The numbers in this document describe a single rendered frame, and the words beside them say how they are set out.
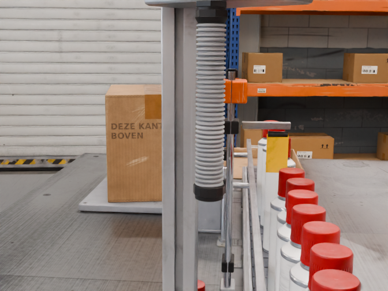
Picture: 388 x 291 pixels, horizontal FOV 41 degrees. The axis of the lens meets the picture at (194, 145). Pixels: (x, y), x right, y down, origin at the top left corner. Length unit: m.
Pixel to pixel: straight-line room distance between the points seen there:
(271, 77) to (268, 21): 0.91
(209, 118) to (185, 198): 0.17
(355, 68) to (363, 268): 3.88
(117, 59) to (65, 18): 0.60
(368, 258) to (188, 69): 0.49
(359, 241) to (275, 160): 0.36
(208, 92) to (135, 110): 0.74
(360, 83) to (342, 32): 0.93
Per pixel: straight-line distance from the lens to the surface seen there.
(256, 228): 0.82
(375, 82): 4.80
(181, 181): 0.69
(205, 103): 0.54
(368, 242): 1.04
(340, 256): 0.42
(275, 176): 0.89
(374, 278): 0.90
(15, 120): 5.26
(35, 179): 1.66
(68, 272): 1.00
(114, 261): 1.03
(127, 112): 1.27
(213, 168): 0.55
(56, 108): 5.16
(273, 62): 4.50
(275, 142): 0.73
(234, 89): 0.69
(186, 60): 0.65
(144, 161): 1.29
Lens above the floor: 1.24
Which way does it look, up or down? 11 degrees down
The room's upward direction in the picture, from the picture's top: straight up
